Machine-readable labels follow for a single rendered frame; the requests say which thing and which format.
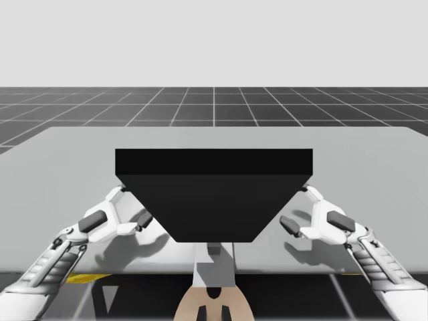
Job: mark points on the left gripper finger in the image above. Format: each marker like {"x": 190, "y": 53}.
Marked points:
{"x": 117, "y": 193}
{"x": 137, "y": 224}

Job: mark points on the black screen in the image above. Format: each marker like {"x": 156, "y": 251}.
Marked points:
{"x": 214, "y": 194}

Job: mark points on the tan robot part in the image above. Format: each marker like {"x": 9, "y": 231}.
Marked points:
{"x": 213, "y": 306}

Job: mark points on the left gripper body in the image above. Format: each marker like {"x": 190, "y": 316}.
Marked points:
{"x": 100, "y": 219}

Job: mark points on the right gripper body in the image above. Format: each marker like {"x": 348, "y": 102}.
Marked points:
{"x": 329, "y": 220}

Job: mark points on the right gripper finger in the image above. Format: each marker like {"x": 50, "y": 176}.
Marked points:
{"x": 294, "y": 226}
{"x": 311, "y": 194}

